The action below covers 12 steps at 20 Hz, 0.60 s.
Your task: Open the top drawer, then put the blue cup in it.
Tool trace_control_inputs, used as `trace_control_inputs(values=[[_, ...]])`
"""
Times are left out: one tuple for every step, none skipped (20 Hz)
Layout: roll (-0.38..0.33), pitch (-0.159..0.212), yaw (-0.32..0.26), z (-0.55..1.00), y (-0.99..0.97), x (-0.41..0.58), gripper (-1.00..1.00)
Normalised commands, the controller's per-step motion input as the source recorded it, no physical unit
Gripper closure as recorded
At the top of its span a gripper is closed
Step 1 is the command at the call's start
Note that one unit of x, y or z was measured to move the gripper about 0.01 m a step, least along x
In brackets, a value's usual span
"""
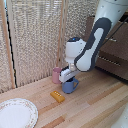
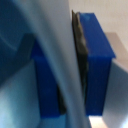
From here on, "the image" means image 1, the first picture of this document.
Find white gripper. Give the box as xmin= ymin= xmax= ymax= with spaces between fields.
xmin=59 ymin=64 xmax=81 ymax=84

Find blue mug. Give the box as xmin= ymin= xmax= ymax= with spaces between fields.
xmin=61 ymin=77 xmax=80 ymax=95

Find silver higher drawer handle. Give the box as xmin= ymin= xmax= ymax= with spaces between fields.
xmin=107 ymin=37 xmax=118 ymax=43

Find grey cabinet door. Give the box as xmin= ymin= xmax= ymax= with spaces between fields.
xmin=85 ymin=15 xmax=128 ymax=53

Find black framed drawer cabinet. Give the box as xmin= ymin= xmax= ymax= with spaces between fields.
xmin=84 ymin=13 xmax=128 ymax=83

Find brown lower drawer front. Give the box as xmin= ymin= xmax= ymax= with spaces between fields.
xmin=95 ymin=49 xmax=128 ymax=81

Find pink mug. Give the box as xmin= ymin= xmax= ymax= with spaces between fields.
xmin=51 ymin=67 xmax=65 ymax=85

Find yellow rectangular block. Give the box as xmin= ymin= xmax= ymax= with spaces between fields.
xmin=49 ymin=90 xmax=66 ymax=103

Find white patterned plate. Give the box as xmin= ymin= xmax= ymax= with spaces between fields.
xmin=0 ymin=98 xmax=39 ymax=128

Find grey white rounded object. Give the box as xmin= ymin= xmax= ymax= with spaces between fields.
xmin=111 ymin=103 xmax=128 ymax=128

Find silver lower drawer handle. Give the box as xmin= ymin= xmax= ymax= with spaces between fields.
xmin=99 ymin=56 xmax=122 ymax=67

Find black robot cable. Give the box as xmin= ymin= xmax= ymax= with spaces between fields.
xmin=101 ymin=20 xmax=128 ymax=46

